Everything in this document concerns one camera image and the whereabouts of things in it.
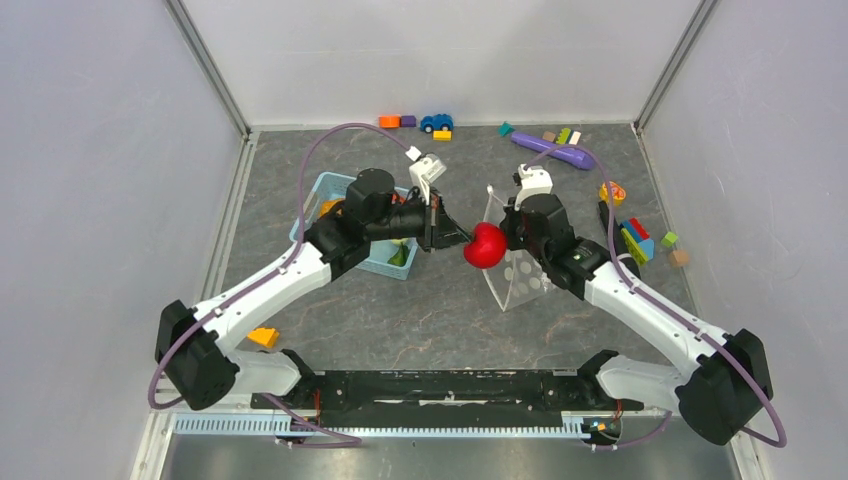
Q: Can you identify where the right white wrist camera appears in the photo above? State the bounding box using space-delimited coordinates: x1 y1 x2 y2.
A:
512 164 553 211

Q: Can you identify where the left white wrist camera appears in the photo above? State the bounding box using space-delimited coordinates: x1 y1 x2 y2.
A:
405 146 446 205

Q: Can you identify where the green white block cluster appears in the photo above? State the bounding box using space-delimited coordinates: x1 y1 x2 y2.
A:
542 127 582 145

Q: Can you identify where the orange toy block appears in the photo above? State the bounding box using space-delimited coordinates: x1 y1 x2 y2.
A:
378 115 402 129

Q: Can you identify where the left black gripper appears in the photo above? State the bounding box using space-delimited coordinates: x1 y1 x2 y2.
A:
366 187 472 253

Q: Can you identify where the yellow rectangular block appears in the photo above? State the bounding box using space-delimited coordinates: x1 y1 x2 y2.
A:
432 130 452 142

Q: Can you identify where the red toy tomato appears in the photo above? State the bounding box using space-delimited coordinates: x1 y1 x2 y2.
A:
463 222 507 270

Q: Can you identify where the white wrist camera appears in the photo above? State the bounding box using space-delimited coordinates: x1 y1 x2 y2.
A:
512 164 553 211
405 146 446 205

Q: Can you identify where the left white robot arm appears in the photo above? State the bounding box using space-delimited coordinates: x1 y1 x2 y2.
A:
148 161 471 410

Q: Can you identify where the tan cube block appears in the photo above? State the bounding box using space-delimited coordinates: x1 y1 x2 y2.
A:
668 249 690 268

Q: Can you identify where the blue toy car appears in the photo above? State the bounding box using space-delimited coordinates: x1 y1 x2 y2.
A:
419 113 454 134

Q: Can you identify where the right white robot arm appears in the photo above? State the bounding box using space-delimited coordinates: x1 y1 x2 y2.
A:
500 194 774 445

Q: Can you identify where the white toy radish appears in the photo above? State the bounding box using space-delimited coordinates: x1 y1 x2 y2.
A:
387 238 410 267

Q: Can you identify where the multicolour block stack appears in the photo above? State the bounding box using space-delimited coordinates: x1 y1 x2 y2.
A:
621 218 655 266

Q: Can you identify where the teal small block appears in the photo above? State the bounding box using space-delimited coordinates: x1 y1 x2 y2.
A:
498 122 515 137

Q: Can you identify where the purple toy flashlight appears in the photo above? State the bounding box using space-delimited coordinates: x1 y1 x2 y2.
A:
509 131 596 170

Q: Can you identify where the clear polka dot zip bag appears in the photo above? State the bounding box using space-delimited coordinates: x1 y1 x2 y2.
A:
483 185 556 312

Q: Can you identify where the green cube block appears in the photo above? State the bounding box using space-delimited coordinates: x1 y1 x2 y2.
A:
661 231 679 248

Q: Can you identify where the orange wedge block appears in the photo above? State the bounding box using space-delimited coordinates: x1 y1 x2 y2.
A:
247 327 280 349

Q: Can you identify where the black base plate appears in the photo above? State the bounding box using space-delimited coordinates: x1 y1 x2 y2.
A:
281 370 644 428

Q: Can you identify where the light blue plastic basket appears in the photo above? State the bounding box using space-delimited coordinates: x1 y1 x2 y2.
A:
304 171 419 280

